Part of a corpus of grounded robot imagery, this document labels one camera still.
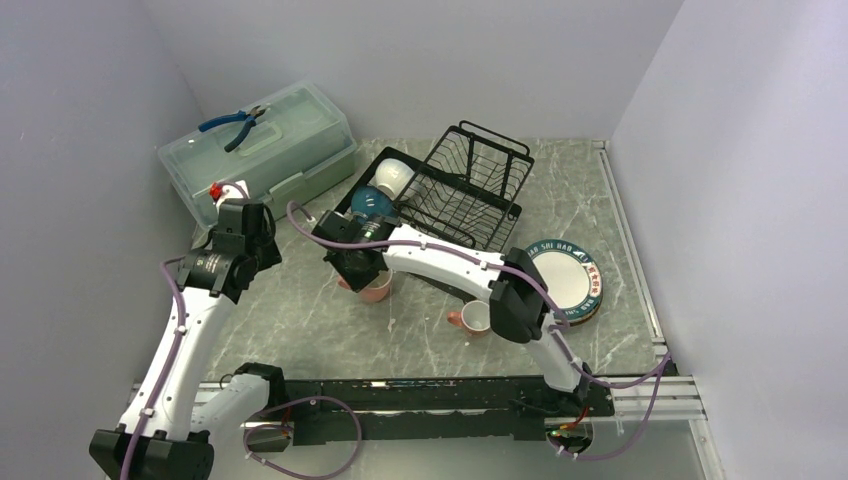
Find green rimmed white plate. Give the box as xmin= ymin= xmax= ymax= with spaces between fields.
xmin=525 ymin=239 xmax=603 ymax=311

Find blue handled pliers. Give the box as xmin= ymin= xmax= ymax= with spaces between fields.
xmin=198 ymin=105 xmax=270 ymax=154

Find large pink mug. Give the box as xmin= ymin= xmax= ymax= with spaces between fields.
xmin=355 ymin=270 xmax=393 ymax=304

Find white ceramic bowl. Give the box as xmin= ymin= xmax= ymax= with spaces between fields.
xmin=372 ymin=158 xmax=414 ymax=200

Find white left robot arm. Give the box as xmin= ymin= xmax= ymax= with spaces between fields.
xmin=89 ymin=199 xmax=288 ymax=479

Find black wire dish rack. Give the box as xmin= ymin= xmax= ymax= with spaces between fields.
xmin=327 ymin=119 xmax=536 ymax=293

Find dark blue tan bowl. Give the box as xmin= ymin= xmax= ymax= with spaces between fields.
xmin=350 ymin=185 xmax=397 ymax=224

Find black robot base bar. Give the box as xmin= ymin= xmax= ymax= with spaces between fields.
xmin=249 ymin=375 xmax=615 ymax=446

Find small pink mug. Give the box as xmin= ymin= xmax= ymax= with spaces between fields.
xmin=446 ymin=300 xmax=491 ymax=336

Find clear plastic storage box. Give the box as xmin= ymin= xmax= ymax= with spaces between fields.
xmin=158 ymin=81 xmax=356 ymax=228

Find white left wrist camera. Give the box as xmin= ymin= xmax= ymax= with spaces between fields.
xmin=208 ymin=180 xmax=250 ymax=212

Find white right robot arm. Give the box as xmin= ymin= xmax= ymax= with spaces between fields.
xmin=306 ymin=210 xmax=590 ymax=415

